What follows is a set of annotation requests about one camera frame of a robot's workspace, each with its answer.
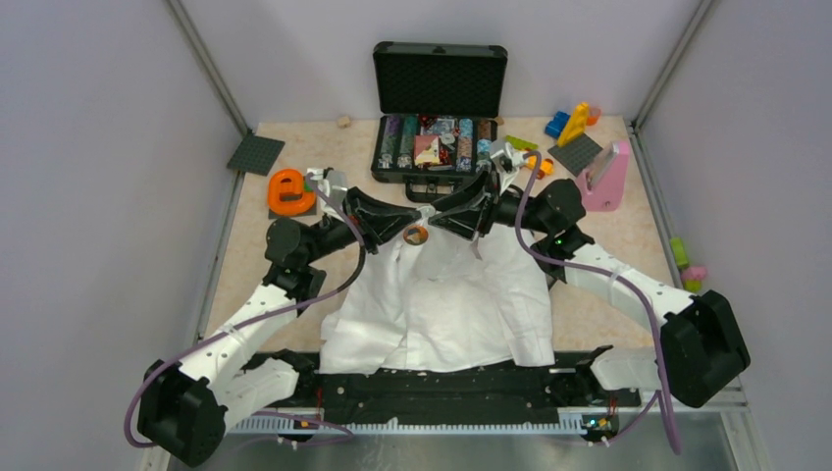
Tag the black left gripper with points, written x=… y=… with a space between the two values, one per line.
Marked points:
x=383 y=219

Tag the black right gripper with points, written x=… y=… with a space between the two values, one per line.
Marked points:
x=471 y=208

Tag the brown ring brooch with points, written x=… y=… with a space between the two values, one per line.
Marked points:
x=415 y=235

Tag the white shirt garment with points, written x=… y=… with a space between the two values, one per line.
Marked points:
x=446 y=305

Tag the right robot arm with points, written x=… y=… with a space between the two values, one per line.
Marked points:
x=697 y=345

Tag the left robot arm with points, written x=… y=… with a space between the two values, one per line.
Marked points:
x=187 y=404

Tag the lime green flat brick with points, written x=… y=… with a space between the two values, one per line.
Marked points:
x=520 y=145

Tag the yellow toy car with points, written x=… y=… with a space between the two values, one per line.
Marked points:
x=546 y=168

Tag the dark grey small baseplate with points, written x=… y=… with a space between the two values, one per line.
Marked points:
x=292 y=213

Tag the black poker chip case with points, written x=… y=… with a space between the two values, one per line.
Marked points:
x=439 y=105

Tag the blue toy brick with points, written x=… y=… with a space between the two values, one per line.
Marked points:
x=556 y=125

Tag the dark grey baseplate right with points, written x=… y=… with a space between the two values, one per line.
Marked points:
x=576 y=155

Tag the yellow triangular toy block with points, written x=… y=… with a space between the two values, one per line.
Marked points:
x=575 y=126

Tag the dark grey baseplate left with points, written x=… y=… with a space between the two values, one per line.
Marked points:
x=256 y=155

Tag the pink phone stand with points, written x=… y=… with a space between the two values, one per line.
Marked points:
x=602 y=182

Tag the orange small toy piece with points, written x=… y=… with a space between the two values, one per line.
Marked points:
x=593 y=115

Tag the green pink toy outside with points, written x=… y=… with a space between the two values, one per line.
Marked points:
x=691 y=276

